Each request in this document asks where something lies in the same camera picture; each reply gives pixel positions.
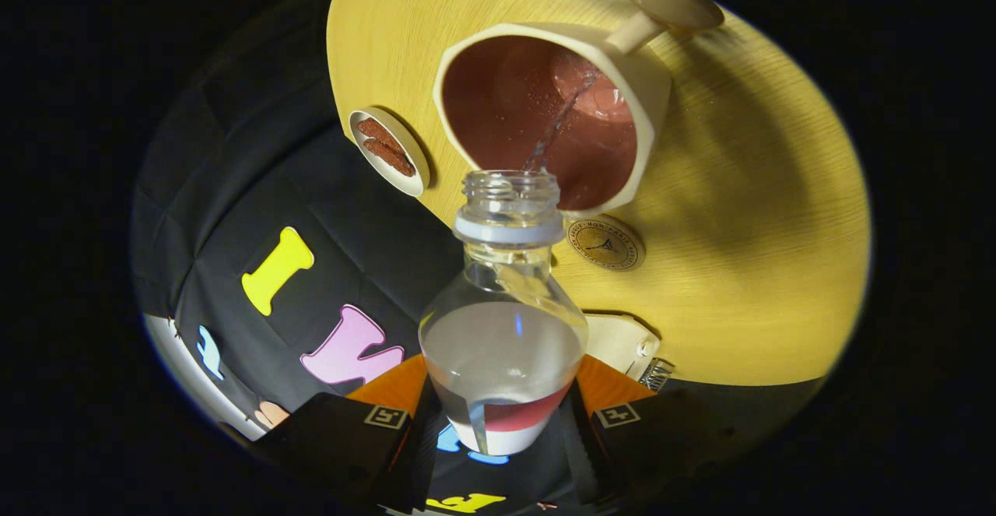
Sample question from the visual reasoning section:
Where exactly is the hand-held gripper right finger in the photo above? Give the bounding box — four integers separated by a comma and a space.
560, 354, 767, 505

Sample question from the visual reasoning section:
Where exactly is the clear plastic juice bottle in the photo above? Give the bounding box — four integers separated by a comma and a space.
419, 170, 590, 456

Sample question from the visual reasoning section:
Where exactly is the oval white plate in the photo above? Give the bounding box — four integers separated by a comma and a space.
348, 106, 431, 198

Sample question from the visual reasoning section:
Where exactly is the cream toaster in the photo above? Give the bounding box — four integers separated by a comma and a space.
580, 312, 662, 381

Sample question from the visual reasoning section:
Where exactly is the round brown coaster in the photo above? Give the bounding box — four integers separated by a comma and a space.
566, 215, 647, 272

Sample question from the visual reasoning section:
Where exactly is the wooden table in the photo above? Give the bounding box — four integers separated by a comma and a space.
327, 0, 872, 387

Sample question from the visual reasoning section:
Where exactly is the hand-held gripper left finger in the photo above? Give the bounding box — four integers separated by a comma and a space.
253, 354, 440, 513

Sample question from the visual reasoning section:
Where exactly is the metal wire basket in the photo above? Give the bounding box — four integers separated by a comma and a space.
640, 357, 675, 392

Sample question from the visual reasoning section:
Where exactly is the red sausage piece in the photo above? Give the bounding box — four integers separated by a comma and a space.
364, 139, 416, 177
356, 118, 402, 147

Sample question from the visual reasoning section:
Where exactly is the cream cup with handle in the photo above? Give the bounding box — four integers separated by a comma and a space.
433, 0, 726, 219

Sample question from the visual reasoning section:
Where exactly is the black backdrop cloth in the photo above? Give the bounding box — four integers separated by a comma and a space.
131, 0, 826, 516

